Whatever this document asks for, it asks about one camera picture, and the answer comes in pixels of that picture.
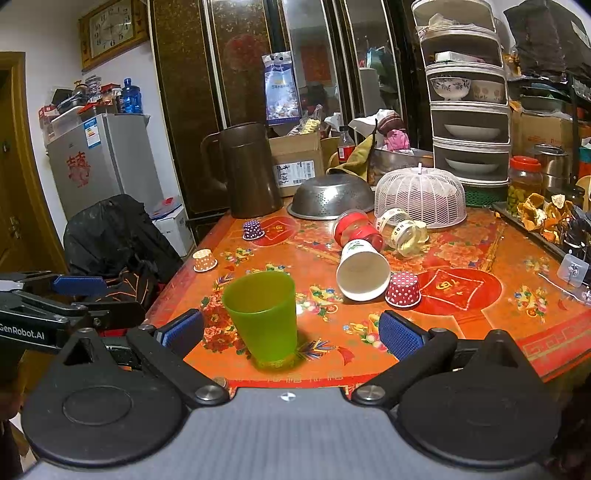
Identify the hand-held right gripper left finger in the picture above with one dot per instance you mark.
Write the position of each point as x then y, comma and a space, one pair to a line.
181, 331

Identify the wooden door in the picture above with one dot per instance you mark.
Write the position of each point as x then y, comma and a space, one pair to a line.
14, 184

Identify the pink and maroon cloth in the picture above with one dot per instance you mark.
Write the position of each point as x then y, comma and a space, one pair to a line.
395, 131

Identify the pickle jar with red lid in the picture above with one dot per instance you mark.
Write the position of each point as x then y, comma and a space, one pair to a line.
524, 182

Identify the purple polka-dot paper cup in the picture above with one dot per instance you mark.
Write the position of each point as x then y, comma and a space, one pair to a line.
253, 230

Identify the orange floral tablecloth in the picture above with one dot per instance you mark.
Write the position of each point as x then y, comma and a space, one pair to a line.
461, 332

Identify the black bag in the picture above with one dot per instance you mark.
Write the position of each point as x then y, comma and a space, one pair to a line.
115, 235

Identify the grey refrigerator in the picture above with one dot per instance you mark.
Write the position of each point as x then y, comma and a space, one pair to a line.
101, 161

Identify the labelled cardboard box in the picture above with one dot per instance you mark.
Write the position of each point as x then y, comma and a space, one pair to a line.
295, 159

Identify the steel basin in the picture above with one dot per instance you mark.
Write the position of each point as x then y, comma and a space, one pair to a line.
399, 161

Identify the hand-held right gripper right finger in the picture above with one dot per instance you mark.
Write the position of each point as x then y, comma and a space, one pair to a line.
399, 334

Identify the orange polka-dot paper cup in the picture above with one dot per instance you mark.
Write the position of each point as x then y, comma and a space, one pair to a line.
204, 261

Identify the white carton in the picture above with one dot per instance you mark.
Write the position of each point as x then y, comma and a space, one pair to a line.
175, 230

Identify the clutter of kitchen jars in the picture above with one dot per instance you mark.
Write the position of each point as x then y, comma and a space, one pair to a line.
78, 99

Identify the clear labelled glass jar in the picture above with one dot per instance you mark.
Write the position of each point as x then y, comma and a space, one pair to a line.
406, 233

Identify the dark mirrored wardrobe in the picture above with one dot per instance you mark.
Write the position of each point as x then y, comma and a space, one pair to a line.
184, 92

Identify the clear adhesive hook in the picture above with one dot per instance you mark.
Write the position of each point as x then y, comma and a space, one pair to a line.
572, 269

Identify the olive green cloth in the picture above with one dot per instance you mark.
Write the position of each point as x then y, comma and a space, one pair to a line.
358, 161

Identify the blue snack packet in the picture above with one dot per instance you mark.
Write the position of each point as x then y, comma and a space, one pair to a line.
281, 90

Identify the dark tray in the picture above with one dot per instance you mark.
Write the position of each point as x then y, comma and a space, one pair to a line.
508, 213

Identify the white paper cup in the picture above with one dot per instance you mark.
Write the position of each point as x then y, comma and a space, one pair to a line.
362, 272

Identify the steel colander bowl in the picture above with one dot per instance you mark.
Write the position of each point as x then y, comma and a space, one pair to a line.
330, 196

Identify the pile of orange peels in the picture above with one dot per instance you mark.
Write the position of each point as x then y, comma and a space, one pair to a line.
538, 212

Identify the patterned cream bowl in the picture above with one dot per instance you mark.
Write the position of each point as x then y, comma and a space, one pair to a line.
488, 91

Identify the white mesh food cover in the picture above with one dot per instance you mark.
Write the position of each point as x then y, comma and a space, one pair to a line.
420, 198

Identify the green plastic cup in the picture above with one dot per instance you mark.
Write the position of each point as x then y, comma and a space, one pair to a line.
263, 318

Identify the white tiered dish rack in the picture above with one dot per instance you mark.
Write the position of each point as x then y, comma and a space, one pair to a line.
466, 110

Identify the red polka-dot paper cup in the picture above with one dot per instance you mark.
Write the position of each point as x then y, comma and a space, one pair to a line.
403, 290

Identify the red-lidded plastic jar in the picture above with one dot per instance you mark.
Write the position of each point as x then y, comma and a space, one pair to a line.
353, 226

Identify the black plastic bags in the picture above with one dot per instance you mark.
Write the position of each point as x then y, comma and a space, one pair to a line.
540, 37

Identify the large brown cardboard box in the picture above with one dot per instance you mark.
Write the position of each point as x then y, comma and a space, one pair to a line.
545, 129

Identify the brown plastic pitcher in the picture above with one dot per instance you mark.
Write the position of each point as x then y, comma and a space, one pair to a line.
251, 170

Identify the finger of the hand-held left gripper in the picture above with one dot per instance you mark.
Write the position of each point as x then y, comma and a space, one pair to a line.
55, 307
78, 285

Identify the blue water bottle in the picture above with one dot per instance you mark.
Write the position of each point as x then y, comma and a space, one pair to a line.
131, 97

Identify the yellow snack bag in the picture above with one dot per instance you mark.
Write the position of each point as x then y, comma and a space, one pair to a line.
307, 125

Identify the framed wall clock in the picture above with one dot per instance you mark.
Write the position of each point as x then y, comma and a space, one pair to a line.
113, 27

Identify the steel canister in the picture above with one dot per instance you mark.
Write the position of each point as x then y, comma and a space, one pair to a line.
551, 164

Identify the blue floral bowl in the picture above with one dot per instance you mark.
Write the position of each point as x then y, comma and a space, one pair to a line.
450, 87

